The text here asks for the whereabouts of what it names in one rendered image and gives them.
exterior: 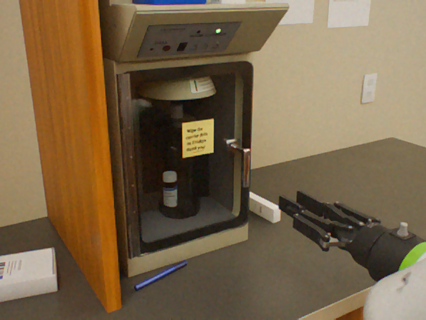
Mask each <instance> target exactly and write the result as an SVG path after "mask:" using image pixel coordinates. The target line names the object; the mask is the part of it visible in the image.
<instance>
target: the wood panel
mask: <svg viewBox="0 0 426 320"><path fill-rule="evenodd" d="M19 9H20V15H21V20H22V26H23V31H24V43H25V48H26V58H27V64H28V71H29V81H30V87H31V98H32V104H33V110H34V120H35V126H36V130H37V136H38V143H39V153H40V159H41V170H42V175H43V182H44V192H45V198H46V208H47V214H48V217H49V218H50V221H51V223H52V224H53V226H54V228H55V229H56V231H57V232H58V234H59V236H60V237H61V239H62V240H63V242H64V243H65V245H66V247H67V249H68V250H69V252H70V253H71V255H73V257H74V258H75V260H76V263H77V264H78V266H79V268H80V269H81V270H82V272H83V274H84V276H85V277H86V279H87V280H88V282H89V283H90V285H91V287H92V289H93V290H94V291H95V293H96V295H97V297H98V299H99V301H100V302H101V303H102V305H103V307H104V309H105V310H106V312H107V313H109V312H112V311H116V310H118V309H122V303H121V285H120V275H119V265H118V247H117V237H116V219H115V209H114V200H113V181H112V171H111V153H110V144H109V134H108V116H107V106H106V87H104V77H103V59H102V49H101V32H100V22H99V12H98V0H19Z"/></svg>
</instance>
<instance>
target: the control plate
mask: <svg viewBox="0 0 426 320"><path fill-rule="evenodd" d="M241 24H242V22H226V23H209V24H174V25H156V26H148V28H147V30H146V33H145V36H144V38H143V41H142V44H141V47H140V49H139V51H138V56H137V57H136V58H137V59H139V58H150V57H160V56H177V55H187V54H206V53H215V52H225V49H226V48H227V46H228V45H229V43H230V41H231V39H232V38H233V36H235V34H236V32H237V30H238V29H239V27H240V25H241ZM217 29H220V32H218V33H216V32H215V31H216V30H217ZM197 30H201V33H199V34H197V33H196V32H197ZM180 42H187V44H186V47H185V49H184V51H177V48H178V45H179V44H180ZM216 42H219V44H218V46H216V45H215V43H216ZM205 43H208V46H204V44H205ZM194 44H198V47H195V46H193V45H194ZM166 45H170V47H171V48H170V49H169V50H168V51H164V50H163V47H164V46H166ZM152 46H154V47H155V49H154V50H152V51H150V50H149V49H150V48H151V47H152Z"/></svg>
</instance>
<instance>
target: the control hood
mask: <svg viewBox="0 0 426 320"><path fill-rule="evenodd" d="M289 8H290V4H288V3H278V2H259V1H246V2H245V3H241V4H218V3H211V2H206V4H185V5H148V4H111V6H110V11H111V27H112V32H113V52H114V60H116V61H117V62H119V63H120V62H130V61H148V60H156V59H174V58H183V57H194V56H211V55H220V54H238V53H248V52H257V51H259V50H261V48H262V47H263V45H264V43H265V42H266V41H267V40H268V38H269V36H270V35H271V34H272V32H273V31H274V29H276V27H277V26H278V24H279V23H280V22H281V20H282V19H283V17H284V16H285V14H286V12H287V11H288V9H289ZM226 22H242V24H241V25H240V27H239V29H238V30H237V32H236V34H235V36H233V38H232V39H231V41H230V43H229V45H228V46H227V48H226V49H225V52H215V53H206V54H187V55H177V56H160V57H150V58H139V59H137V58H136V57H137V56H138V51H139V49H140V47H141V44H142V41H143V38H144V36H145V33H146V30H147V28H148V26H156V25H174V24H209V23H226Z"/></svg>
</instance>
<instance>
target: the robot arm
mask: <svg viewBox="0 0 426 320"><path fill-rule="evenodd" d="M278 209H280V210H281V211H284V212H285V213H286V214H287V215H289V216H291V217H293V228H294V229H295V230H297V231H299V232H300V233H301V234H302V235H304V236H306V237H307V238H309V239H310V240H311V241H313V242H315V243H316V244H317V245H318V246H320V248H321V249H322V250H323V251H329V248H330V247H331V246H337V247H338V248H339V249H342V250H346V251H348V252H349V253H350V255H351V257H353V258H354V261H355V262H356V263H357V264H359V265H361V266H362V267H364V268H365V269H367V270H368V273H369V275H370V277H371V278H372V279H373V280H375V281H376V282H377V283H376V284H375V285H374V286H373V287H372V288H371V290H369V293H368V295H367V297H366V299H365V303H364V307H363V320H426V240H425V239H423V238H421V237H419V236H417V234H414V233H412V232H410V231H408V230H407V224H406V223H401V224H400V228H394V229H389V228H387V227H385V226H383V225H381V224H380V219H379V218H376V217H373V216H368V215H367V214H364V213H362V212H360V211H357V210H355V209H353V208H350V207H349V206H346V205H344V204H341V203H340V202H337V201H336V202H334V204H331V203H324V202H323V201H320V200H318V199H316V198H314V197H312V196H311V195H309V194H306V193H305V192H303V191H301V190H299V191H297V199H296V202H295V201H293V200H291V199H289V198H288V197H286V196H284V195H280V196H279V198H278ZM340 209H341V210H340ZM305 210H308V211H310V212H311V213H313V214H311V213H309V212H306V211H305ZM323 213H324V218H322V217H321V216H323ZM314 214H315V215H314ZM316 215H317V216H316ZM327 219H329V220H330V221H329V220H327Z"/></svg>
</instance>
